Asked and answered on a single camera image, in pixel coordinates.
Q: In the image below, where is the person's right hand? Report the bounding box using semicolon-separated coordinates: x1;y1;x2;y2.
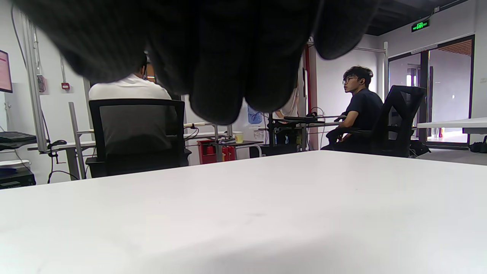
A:
11;0;381;125

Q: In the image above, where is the blue poster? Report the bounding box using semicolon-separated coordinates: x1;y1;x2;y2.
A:
247;106;263;124

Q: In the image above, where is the black background desk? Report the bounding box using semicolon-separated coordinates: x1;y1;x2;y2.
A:
266;113;347;153

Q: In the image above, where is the red box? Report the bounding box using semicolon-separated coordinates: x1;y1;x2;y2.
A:
197;140;236;165

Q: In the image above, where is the black mesh office chair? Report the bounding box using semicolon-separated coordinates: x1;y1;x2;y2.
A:
86;98;192;178

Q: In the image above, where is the white background desk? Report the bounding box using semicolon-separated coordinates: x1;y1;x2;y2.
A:
27;122;265;180

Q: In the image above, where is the black high-back office chair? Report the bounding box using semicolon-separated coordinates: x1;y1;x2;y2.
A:
326;85;427;158

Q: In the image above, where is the dark framed glass door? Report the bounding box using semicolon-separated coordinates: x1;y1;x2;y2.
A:
388;35;476;150

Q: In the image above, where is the monitor with pink screen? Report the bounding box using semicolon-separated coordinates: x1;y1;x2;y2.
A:
0;49;13;94

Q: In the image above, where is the black keyboard tray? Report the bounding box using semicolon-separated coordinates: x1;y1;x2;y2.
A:
0;131;37;151

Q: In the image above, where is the white background table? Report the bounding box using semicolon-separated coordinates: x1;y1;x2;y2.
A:
417;117;487;134

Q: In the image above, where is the black computer case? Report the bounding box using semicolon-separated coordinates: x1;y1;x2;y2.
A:
0;167;37;190

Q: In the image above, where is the white desk leg post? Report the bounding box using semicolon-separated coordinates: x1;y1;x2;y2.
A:
68;102;86;179

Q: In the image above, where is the grey aluminium post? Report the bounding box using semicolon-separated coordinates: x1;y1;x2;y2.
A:
21;15;48;153

